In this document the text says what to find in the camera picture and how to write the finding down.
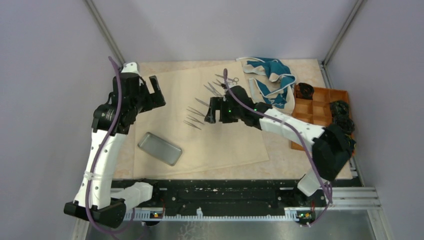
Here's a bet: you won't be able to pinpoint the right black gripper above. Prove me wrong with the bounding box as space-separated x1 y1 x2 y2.
205 97 243 124

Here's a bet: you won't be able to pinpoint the steel forceps laid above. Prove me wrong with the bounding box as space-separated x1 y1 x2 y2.
204 85 222 97
205 82 223 97

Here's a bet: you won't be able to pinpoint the beige cloth drape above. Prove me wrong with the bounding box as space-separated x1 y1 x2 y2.
133 61 269 178

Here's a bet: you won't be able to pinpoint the metal instrument tray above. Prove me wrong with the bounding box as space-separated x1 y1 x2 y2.
137 132 183 167

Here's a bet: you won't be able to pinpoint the large ring scissors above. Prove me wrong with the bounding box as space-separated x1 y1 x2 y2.
195 98 210 108

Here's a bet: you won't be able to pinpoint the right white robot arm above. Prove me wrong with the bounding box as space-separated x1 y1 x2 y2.
204 86 354 206

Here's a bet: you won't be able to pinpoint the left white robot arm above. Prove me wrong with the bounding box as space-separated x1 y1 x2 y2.
63 61 166 229

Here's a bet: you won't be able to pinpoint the blue and beige cloth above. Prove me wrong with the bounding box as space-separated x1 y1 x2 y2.
236 57 297 115

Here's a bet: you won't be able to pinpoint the black rolled item top-left compartment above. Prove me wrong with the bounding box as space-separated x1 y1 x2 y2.
295 82 315 100

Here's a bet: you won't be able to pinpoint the orange compartment tray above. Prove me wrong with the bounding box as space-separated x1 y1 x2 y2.
292 87 356 150

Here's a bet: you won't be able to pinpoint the black green rolled item upper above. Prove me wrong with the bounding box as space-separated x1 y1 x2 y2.
329 100 350 117

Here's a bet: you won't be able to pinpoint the black rolled item middle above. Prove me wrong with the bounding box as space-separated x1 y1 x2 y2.
332 115 355 135

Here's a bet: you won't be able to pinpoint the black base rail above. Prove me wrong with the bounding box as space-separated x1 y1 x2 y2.
98 178 362 220

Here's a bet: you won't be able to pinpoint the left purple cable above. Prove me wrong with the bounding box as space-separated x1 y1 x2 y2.
84 55 150 240

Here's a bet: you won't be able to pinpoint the aluminium frame rail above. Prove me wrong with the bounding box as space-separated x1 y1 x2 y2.
79 187 382 222

